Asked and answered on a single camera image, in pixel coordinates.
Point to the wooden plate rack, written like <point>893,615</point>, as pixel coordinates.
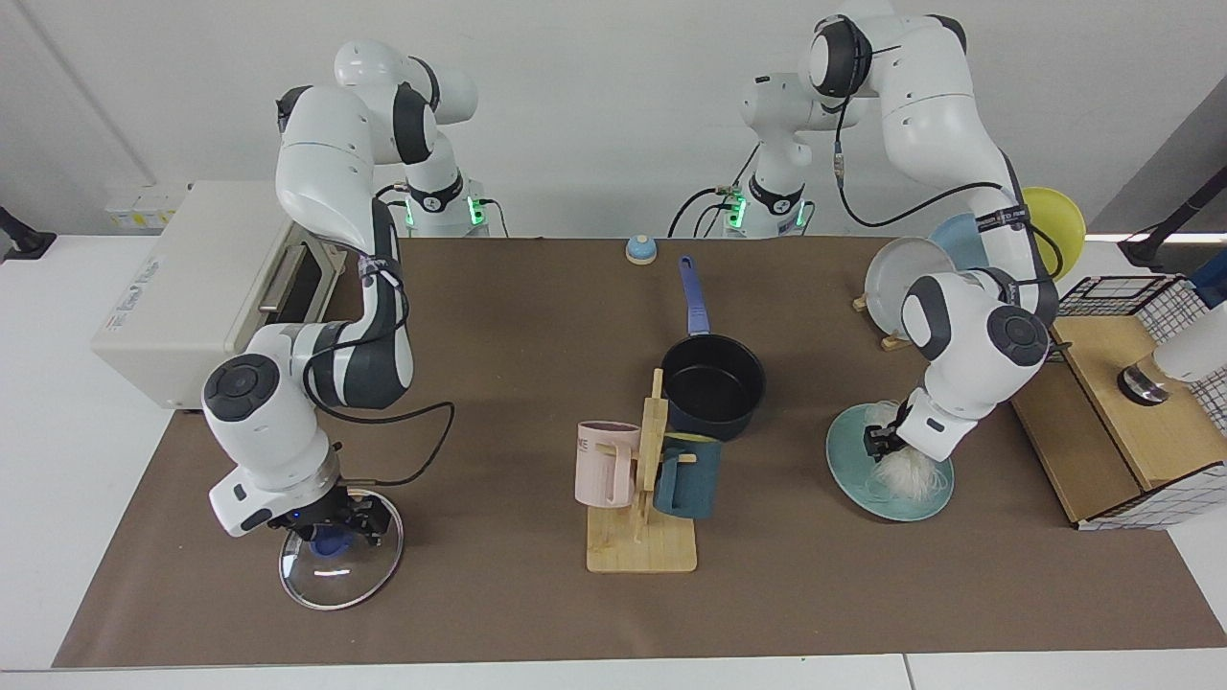
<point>891,341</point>

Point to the white vermicelli bundle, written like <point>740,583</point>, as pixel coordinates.
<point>911,479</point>

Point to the wooden cup stand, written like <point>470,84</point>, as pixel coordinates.
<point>640,546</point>

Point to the blue object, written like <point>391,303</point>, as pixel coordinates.
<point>1213,283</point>

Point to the dark teal cup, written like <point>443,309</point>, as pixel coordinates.
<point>690,484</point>

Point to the pale toaster oven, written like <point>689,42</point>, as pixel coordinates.
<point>163,287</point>

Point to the black stand foot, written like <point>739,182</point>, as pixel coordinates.
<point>24,241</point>

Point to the glass lid with blue knob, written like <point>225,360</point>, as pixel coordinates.
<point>335,580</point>

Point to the light blue plate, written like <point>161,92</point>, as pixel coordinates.
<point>959,240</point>

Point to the small blue round bell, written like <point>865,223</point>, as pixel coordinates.
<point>641,251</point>

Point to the white wall socket strip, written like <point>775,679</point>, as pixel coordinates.
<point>144,209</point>

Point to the pale grey plate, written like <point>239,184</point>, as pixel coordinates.
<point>891,278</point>

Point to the pink ribbed cup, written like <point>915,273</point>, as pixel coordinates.
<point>602,470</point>

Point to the teal plate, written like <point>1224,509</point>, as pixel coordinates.
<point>848,470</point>

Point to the yellow plate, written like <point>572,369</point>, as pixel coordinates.
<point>1059,220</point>

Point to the black stand with long pole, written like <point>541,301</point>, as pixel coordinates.
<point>1145,251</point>

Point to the white cylinder with silver end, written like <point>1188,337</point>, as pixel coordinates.
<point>1193,355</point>

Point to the brown table cloth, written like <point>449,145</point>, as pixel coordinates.
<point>479,594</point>

